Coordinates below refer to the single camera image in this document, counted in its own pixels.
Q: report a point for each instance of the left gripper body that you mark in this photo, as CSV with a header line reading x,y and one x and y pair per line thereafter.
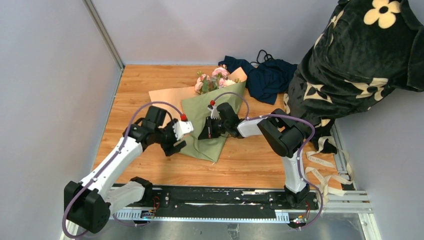
x,y
166,138

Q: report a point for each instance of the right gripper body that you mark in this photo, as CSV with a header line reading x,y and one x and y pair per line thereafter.
x,y
224,126

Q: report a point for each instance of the wrapping paper sheet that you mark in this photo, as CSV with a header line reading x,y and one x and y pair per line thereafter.
x,y
195,107

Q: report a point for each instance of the fake rose stem one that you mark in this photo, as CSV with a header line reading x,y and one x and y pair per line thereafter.
x,y
225,82

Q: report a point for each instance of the fake rose stem two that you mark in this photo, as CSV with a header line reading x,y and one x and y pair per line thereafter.
x,y
202,85

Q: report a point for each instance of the fake rose stem three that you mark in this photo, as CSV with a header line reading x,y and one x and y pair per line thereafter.
x,y
220,74

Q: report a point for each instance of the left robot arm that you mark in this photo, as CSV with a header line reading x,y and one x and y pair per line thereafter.
x,y
90,202

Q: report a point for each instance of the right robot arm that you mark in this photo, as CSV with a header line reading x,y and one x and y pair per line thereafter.
x,y
283,134

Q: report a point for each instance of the navy blue cloth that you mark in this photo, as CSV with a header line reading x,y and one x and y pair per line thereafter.
x,y
265,81

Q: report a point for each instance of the black floral plush blanket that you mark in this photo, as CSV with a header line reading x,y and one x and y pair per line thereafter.
x,y
368,49

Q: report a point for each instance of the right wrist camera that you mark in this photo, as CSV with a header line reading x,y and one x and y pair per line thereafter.
x,y
213,108

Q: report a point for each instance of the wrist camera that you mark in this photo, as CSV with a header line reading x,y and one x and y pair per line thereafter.
x,y
182,127
213,108

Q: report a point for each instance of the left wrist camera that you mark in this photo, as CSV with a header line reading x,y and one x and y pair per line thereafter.
x,y
182,127

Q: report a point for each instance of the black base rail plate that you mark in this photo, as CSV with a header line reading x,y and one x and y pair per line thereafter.
x,y
222,203

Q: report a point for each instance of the aluminium frame post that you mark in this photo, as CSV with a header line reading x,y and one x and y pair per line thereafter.
x,y
94,14

